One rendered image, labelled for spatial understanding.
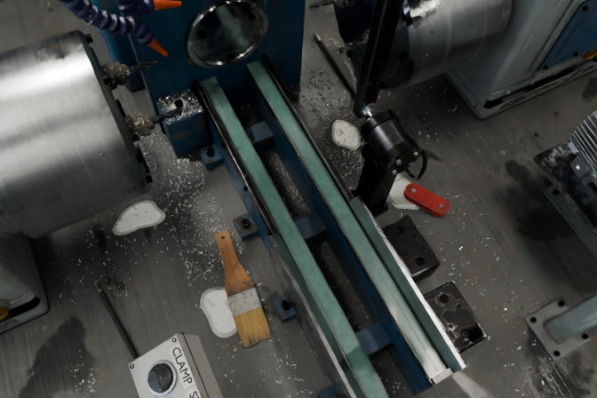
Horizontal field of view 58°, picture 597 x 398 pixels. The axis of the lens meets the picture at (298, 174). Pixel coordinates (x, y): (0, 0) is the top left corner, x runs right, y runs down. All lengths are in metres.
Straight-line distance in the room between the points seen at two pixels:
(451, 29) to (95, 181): 0.55
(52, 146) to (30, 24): 0.67
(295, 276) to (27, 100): 0.42
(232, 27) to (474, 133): 0.52
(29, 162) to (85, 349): 0.36
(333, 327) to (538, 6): 0.58
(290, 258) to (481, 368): 0.36
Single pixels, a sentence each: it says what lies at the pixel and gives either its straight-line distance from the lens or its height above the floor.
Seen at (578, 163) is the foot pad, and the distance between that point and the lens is 0.96.
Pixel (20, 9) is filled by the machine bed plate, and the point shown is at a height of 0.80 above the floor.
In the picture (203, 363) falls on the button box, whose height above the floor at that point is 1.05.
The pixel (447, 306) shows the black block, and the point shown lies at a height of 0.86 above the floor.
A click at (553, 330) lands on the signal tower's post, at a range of 1.00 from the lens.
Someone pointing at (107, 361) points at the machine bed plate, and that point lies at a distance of 0.95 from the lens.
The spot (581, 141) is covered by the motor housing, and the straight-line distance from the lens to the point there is 0.95.
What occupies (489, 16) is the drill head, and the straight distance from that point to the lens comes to 0.91.
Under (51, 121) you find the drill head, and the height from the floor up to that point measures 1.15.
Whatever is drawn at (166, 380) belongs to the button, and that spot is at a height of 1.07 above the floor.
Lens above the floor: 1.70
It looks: 61 degrees down
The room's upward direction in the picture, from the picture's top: 4 degrees clockwise
